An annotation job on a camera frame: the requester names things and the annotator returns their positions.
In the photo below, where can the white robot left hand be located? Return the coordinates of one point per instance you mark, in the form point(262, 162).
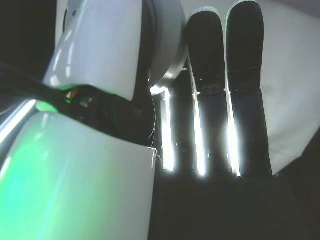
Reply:
point(75, 175)

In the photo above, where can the white ruler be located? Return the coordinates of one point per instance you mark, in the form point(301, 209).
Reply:
point(167, 37)

